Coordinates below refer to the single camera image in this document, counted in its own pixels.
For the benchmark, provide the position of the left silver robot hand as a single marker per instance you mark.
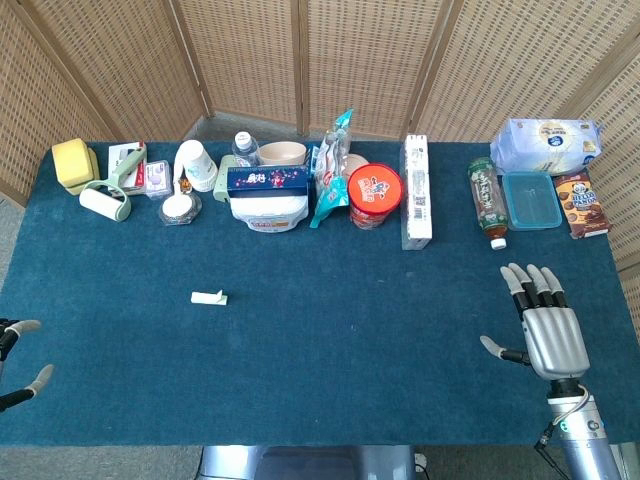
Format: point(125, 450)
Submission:
point(30, 326)

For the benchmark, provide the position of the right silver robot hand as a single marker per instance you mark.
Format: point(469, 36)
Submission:
point(552, 340)

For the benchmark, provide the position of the light green sticky note pad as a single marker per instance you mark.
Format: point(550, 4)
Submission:
point(205, 298)

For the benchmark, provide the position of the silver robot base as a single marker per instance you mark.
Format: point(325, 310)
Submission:
point(310, 462)

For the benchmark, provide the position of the brown panda biscuit box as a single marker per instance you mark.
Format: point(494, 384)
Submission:
point(582, 205)

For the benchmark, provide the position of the teal lidded food container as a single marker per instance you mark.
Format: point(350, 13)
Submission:
point(531, 200)

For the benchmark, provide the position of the green tea bottle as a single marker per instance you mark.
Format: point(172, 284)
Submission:
point(487, 197)

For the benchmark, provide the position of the yellow sponge block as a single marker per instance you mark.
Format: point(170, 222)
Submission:
point(72, 162)

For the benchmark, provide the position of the clear jar of foil cups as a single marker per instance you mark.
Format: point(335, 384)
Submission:
point(179, 207)

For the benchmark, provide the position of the white and red box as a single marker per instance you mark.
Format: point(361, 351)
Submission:
point(120, 155)

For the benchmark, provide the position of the blue white tissue pack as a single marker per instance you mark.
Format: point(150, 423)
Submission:
point(545, 145)

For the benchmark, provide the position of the small clear purple box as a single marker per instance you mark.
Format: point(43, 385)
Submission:
point(159, 179)

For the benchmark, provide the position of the long white tissue carton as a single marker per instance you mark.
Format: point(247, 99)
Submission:
point(416, 195)

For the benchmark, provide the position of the small brown orange item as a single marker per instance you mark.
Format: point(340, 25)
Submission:
point(185, 185)

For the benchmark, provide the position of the red instant noodle cup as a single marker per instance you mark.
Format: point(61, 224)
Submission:
point(375, 192)

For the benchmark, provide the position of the blue felt tablecloth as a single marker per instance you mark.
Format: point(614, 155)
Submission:
point(320, 350)

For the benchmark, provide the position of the stack of white paper cups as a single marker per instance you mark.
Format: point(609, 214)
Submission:
point(197, 162)

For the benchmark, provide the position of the light green holder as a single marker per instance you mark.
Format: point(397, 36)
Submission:
point(221, 182)

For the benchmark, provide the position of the beige round cup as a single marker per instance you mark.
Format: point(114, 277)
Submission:
point(357, 161)

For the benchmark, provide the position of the white laundry pod tub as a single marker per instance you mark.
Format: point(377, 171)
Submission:
point(270, 212)

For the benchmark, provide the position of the teal snack bag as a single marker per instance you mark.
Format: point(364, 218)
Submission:
point(330, 190)

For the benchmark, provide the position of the clear water bottle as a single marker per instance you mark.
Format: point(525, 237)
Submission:
point(245, 150)

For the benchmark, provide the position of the navy blue long box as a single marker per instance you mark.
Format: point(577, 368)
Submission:
point(267, 181)

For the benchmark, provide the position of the small blue packet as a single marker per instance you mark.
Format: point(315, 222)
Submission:
point(312, 159)

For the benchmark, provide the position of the beige bowl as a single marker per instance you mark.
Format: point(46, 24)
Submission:
point(282, 154)

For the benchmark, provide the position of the wicker folding screen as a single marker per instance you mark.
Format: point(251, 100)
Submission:
point(370, 60)

